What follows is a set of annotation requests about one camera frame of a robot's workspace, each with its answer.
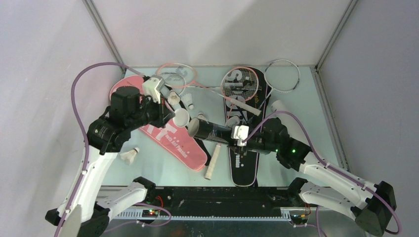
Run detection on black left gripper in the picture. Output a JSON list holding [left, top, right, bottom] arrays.
[[127, 92, 175, 131]]

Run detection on white tube lid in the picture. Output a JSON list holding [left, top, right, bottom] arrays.
[[172, 108, 190, 127]]

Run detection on black shuttlecock tube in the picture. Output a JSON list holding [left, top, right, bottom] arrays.
[[187, 118, 234, 145]]

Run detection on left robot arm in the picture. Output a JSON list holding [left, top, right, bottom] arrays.
[[45, 86, 174, 237]]

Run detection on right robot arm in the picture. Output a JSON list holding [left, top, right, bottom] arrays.
[[227, 117, 397, 237]]

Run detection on white nylon shuttlecock on bag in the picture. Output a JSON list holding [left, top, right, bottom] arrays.
[[225, 115, 241, 128]]

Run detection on pink racket cover bag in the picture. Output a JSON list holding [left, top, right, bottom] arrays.
[[109, 75, 208, 172]]

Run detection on white shuttlecock tube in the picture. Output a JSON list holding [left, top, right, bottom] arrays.
[[270, 99, 303, 138]]

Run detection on black racket cover bag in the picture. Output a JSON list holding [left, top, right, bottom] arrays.
[[224, 67, 271, 187]]

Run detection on pink racket on black bag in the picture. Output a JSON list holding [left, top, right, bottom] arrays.
[[220, 66, 261, 116]]

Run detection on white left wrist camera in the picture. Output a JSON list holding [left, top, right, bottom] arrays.
[[142, 75, 166, 104]]

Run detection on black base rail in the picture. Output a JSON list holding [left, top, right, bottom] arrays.
[[144, 186, 305, 218]]

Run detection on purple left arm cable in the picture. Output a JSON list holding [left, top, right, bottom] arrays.
[[54, 62, 172, 237]]

